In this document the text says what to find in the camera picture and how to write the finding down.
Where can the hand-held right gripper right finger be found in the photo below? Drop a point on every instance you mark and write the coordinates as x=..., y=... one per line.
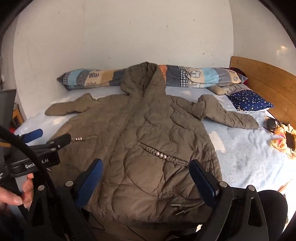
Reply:
x=203, y=183

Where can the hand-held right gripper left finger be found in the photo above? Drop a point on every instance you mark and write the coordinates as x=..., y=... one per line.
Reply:
x=90, y=183

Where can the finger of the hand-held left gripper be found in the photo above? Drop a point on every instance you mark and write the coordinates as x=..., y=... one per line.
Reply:
x=33, y=134
x=60, y=141

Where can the olive quilted hooded jacket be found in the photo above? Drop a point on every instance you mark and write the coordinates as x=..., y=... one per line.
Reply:
x=143, y=129

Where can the person's left hand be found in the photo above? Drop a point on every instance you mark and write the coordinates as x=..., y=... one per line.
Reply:
x=11, y=195

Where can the dark panel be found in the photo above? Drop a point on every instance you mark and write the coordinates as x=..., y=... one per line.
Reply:
x=7, y=109

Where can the rolled patchwork quilt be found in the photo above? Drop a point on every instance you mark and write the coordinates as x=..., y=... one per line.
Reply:
x=92, y=77

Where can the person's black-trousered leg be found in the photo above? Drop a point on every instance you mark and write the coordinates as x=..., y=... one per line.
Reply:
x=272, y=204

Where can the yellow floral cloth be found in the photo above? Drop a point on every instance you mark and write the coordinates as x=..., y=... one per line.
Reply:
x=278, y=141

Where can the black case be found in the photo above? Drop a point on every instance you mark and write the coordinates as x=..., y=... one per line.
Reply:
x=271, y=124

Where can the beige printed pillow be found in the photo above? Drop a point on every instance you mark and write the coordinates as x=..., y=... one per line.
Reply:
x=217, y=89

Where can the navy star-print pillow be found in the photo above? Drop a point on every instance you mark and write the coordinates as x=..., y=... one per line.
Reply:
x=249, y=99

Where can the black phone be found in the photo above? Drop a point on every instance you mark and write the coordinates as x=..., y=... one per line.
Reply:
x=290, y=140

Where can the dark red cloth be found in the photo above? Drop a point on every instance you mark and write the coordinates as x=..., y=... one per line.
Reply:
x=238, y=71

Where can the wooden headboard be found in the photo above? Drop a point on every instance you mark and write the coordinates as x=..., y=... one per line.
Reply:
x=266, y=78

